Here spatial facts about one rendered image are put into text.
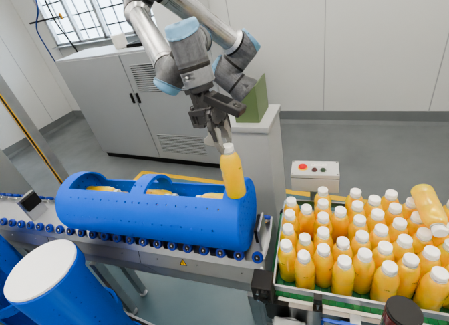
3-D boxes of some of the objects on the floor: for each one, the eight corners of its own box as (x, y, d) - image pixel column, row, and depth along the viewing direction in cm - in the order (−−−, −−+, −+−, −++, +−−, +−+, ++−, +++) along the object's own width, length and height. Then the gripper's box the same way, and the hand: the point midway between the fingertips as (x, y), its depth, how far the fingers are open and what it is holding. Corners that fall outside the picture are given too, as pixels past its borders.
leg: (132, 306, 195) (93, 256, 160) (139, 308, 193) (100, 257, 158) (128, 314, 190) (87, 265, 156) (135, 316, 188) (94, 266, 154)
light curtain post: (117, 252, 240) (-11, 69, 146) (122, 253, 238) (-4, 67, 144) (113, 258, 236) (-22, 73, 142) (118, 259, 234) (-14, 71, 140)
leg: (262, 339, 161) (248, 284, 127) (272, 341, 159) (260, 286, 125) (260, 350, 157) (245, 296, 122) (270, 352, 155) (257, 299, 120)
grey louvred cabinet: (128, 139, 433) (86, 49, 353) (250, 147, 341) (230, 27, 261) (105, 158, 395) (51, 61, 315) (235, 172, 303) (206, 42, 223)
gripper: (198, 82, 81) (218, 143, 89) (175, 94, 72) (200, 160, 81) (220, 77, 76) (240, 142, 84) (199, 89, 67) (223, 160, 76)
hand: (227, 147), depth 80 cm, fingers closed on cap, 4 cm apart
